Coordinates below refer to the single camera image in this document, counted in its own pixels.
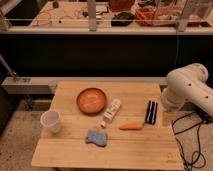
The orange crate on bench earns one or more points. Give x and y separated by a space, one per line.
156 17

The metal clamp bracket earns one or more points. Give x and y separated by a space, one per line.
13 77

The black rectangular brush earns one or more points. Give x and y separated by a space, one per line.
151 112

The orange ceramic bowl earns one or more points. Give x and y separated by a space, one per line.
91 100

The orange carrot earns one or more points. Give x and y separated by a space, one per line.
131 126

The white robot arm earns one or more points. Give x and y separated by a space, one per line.
188 84

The grey vertical post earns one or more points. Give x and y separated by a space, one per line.
91 4

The blue sponge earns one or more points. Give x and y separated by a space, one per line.
97 138

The white tube bottle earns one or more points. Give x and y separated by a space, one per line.
110 112

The black bowl on bench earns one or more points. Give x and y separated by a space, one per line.
122 19

